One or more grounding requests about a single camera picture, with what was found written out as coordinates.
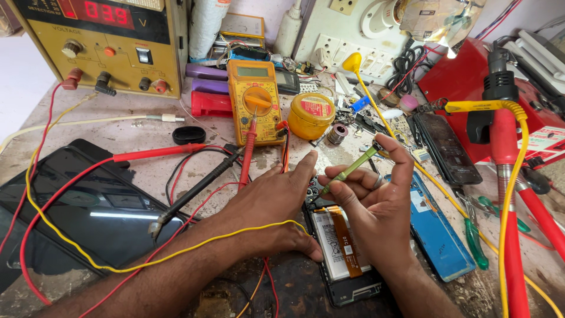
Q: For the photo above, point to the person's right hand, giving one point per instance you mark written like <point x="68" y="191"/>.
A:
<point x="384" y="221"/>

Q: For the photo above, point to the green precision screwdriver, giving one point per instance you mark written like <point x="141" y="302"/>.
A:
<point x="353" y="167"/>

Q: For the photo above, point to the black banana plug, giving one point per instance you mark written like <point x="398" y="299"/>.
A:
<point x="105" y="85"/>

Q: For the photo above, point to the blue phone back cover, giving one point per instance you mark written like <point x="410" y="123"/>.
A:
<point x="437" y="234"/>

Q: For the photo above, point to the heap of small phone parts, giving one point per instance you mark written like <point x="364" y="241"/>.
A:
<point x="366" y="121"/>

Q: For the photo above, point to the large black tablet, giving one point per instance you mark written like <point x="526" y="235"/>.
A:
<point x="101" y="221"/>

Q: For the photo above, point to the stack of white devices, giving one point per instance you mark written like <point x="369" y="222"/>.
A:
<point x="540" y="57"/>

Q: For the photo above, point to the foil covered lamp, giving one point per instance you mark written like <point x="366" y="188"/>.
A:
<point x="437" y="22"/>

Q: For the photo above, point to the stack of boxes and boards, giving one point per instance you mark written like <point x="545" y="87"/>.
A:
<point x="242" y="39"/>

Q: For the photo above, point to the white round plug adapter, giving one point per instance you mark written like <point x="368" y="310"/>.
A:
<point x="377" y="20"/>

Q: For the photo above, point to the black and red hot air gun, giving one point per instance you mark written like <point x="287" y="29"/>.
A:
<point x="503" y="132"/>

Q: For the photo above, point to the black multimeter probe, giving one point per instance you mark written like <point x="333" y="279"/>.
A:
<point x="198" y="187"/>

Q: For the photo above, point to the red multimeter probe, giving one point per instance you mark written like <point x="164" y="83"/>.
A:
<point x="154" y="153"/>
<point x="247" y="154"/>

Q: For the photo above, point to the yellow bench power supply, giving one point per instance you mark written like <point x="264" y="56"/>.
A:
<point x="114" y="53"/>

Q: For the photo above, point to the small blue component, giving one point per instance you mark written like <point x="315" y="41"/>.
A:
<point x="359" y="104"/>

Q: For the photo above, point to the black smartphone with dark screen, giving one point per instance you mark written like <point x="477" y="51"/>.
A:
<point x="448" y="148"/>

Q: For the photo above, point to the red rework station box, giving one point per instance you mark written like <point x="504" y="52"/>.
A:
<point x="459" y="79"/>

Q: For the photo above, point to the red plastic holder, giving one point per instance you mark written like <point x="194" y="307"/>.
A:
<point x="211" y="105"/>

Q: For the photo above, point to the red banana plug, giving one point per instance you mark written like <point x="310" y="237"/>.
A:
<point x="72" y="78"/>

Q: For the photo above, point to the white wall switchboard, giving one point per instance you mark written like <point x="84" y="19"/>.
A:
<point x="340" y="39"/>

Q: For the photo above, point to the small black meter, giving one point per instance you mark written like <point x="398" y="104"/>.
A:
<point x="287" y="81"/>

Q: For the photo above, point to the person's left hand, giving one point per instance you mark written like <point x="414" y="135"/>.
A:
<point x="273" y="203"/>

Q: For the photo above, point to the pink round cap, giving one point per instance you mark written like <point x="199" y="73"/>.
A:
<point x="408" y="103"/>

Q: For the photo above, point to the purple plastic case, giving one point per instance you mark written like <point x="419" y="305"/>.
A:
<point x="206" y="72"/>
<point x="211" y="86"/>

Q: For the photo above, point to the yellow digital multimeter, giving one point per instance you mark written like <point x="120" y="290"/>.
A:
<point x="256" y="99"/>

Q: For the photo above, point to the black oval cap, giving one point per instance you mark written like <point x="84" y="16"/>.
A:
<point x="189" y="135"/>

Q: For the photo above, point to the red and white carton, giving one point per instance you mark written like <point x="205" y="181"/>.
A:
<point x="545" y="143"/>

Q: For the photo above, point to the yellow round paste tin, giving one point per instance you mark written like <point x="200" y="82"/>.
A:
<point x="310" y="117"/>

